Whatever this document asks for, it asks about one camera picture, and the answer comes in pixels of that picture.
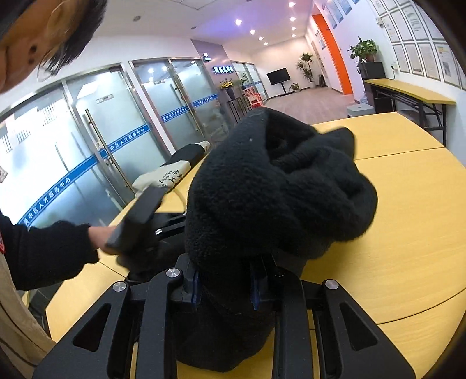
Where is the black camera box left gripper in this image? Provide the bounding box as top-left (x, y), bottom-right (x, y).
top-left (105, 185), bottom-right (167, 255)

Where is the black sleeved left forearm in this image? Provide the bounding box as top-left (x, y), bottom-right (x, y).
top-left (1, 215), bottom-right (99, 291)

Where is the tall corner potted plant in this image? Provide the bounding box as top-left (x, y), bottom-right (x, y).
top-left (296, 52), bottom-right (314, 83)

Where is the person's left hand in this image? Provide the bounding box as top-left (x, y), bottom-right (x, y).
top-left (88, 226), bottom-right (117, 255)

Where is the black fleece jacket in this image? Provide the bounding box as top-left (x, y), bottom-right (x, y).
top-left (175, 108), bottom-right (377, 372)

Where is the person's head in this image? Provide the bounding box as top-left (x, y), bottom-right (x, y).
top-left (1, 0), bottom-right (107, 94)

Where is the black folded garment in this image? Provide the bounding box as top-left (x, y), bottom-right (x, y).
top-left (163, 141), bottom-right (211, 168)

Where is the beige folded printed cloth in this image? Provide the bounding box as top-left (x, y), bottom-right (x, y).
top-left (132, 160), bottom-right (192, 197)

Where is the beige vest torso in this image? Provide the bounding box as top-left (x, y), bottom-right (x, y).
top-left (1, 255), bottom-right (56, 378)

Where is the red crate stack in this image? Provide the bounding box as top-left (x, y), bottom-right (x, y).
top-left (243, 87), bottom-right (263, 109)

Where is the potted plant on black stand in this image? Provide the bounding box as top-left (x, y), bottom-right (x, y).
top-left (347, 38), bottom-right (386, 80)

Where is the yellow side table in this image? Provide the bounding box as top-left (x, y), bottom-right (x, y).
top-left (364, 78), bottom-right (456, 147)

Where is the black television on stand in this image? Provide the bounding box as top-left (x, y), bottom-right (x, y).
top-left (267, 68), bottom-right (291, 96)

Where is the grey plastic stool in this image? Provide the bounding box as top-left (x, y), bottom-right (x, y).
top-left (347, 103), bottom-right (375, 118)

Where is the sunflower vase on stand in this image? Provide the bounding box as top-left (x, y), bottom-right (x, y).
top-left (220, 79), bottom-right (252, 123)

